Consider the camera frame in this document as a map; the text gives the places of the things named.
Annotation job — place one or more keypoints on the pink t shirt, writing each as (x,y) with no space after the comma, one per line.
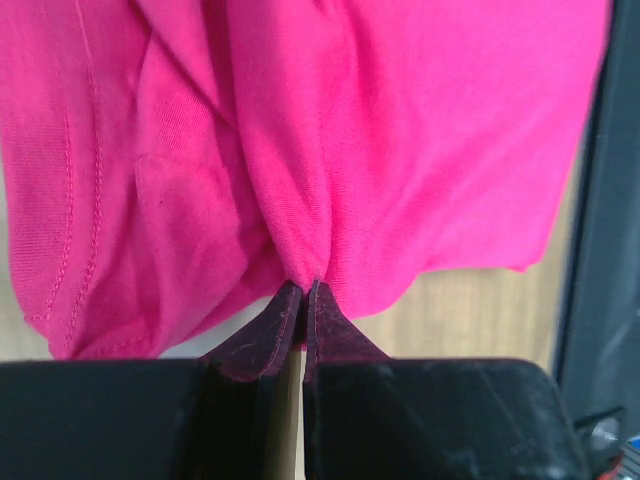
(168,163)

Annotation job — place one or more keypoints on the aluminium frame rail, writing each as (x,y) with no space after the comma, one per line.
(596,361)

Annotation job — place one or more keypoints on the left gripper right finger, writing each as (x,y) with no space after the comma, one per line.
(370,416)

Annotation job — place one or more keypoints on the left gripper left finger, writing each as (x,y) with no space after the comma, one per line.
(229,414)

